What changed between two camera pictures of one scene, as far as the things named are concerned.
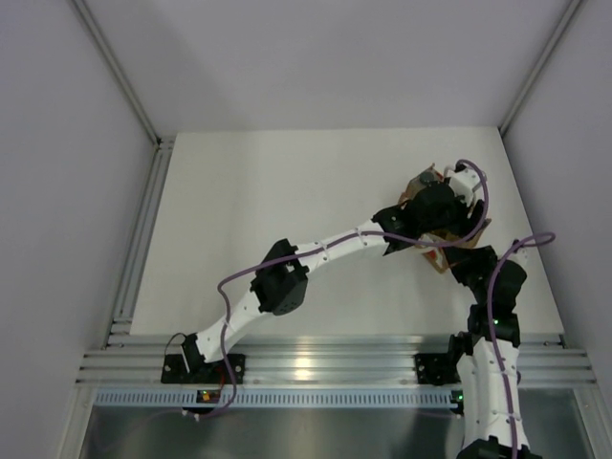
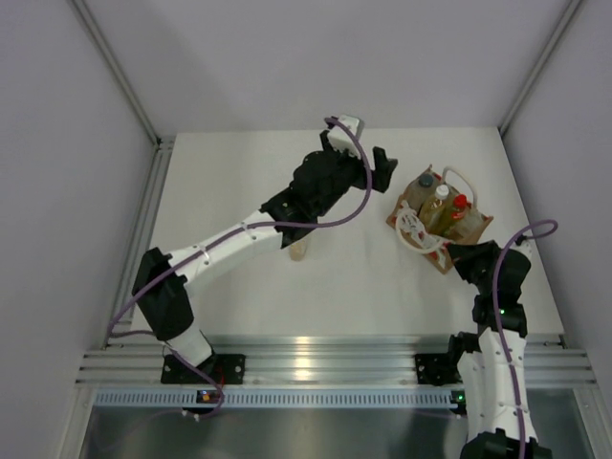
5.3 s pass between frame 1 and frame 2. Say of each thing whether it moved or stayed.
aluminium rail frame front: stayed
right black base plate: stayed
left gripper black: moved
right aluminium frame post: stayed
